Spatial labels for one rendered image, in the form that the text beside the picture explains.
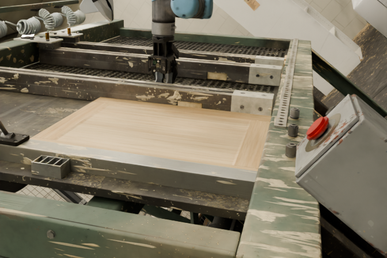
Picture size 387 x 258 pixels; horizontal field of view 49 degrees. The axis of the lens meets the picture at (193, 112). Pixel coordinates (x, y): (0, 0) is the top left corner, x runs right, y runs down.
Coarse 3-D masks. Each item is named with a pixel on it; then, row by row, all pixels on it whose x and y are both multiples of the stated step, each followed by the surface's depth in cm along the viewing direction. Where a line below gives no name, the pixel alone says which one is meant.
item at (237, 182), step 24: (0, 144) 96; (24, 144) 97; (48, 144) 97; (72, 168) 93; (96, 168) 92; (120, 168) 90; (144, 168) 89; (168, 168) 88; (192, 168) 88; (216, 168) 89; (216, 192) 86; (240, 192) 85
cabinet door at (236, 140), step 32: (64, 128) 113; (96, 128) 114; (128, 128) 115; (160, 128) 116; (192, 128) 117; (224, 128) 118; (256, 128) 118; (192, 160) 97; (224, 160) 98; (256, 160) 98
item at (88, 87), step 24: (0, 72) 149; (24, 72) 148; (48, 72) 149; (72, 96) 144; (96, 96) 142; (120, 96) 140; (144, 96) 138; (168, 96) 136; (192, 96) 134; (216, 96) 132; (240, 96) 130; (264, 96) 130
